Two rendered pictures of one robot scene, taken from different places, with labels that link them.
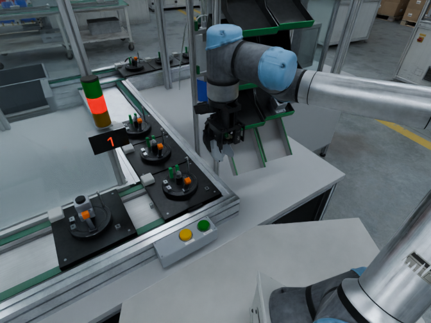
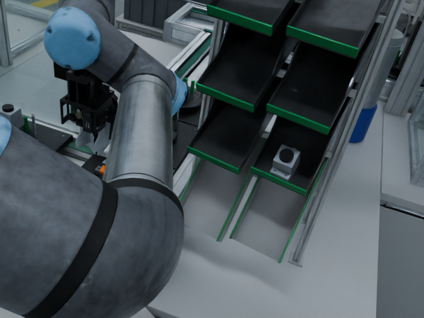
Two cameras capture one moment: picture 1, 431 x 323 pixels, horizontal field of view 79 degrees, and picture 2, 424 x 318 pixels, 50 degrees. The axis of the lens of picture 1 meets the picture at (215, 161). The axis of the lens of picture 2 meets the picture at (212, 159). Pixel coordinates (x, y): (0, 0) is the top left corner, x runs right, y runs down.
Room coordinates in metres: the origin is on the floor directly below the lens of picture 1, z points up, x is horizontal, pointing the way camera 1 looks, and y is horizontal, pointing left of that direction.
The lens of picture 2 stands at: (0.24, -0.68, 1.80)
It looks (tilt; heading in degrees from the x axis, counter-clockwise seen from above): 37 degrees down; 44
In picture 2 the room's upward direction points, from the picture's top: 10 degrees clockwise
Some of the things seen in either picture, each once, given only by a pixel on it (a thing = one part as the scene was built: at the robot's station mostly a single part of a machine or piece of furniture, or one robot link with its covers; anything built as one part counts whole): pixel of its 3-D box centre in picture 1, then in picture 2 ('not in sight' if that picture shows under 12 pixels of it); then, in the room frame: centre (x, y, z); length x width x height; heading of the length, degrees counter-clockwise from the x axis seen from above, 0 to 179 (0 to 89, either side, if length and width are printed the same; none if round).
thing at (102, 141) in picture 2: (227, 150); (99, 142); (0.59, -0.03, 1.27); 0.06 x 0.03 x 0.09; 33
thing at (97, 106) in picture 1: (97, 102); not in sight; (0.74, 0.37, 1.33); 0.05 x 0.05 x 0.05
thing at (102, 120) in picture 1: (101, 116); not in sight; (0.74, 0.37, 1.28); 0.05 x 0.05 x 0.05
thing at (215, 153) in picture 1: (217, 154); (85, 137); (0.57, -0.01, 1.27); 0.06 x 0.03 x 0.09; 33
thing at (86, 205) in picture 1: (83, 204); (11, 115); (0.57, 0.44, 1.06); 0.08 x 0.04 x 0.07; 32
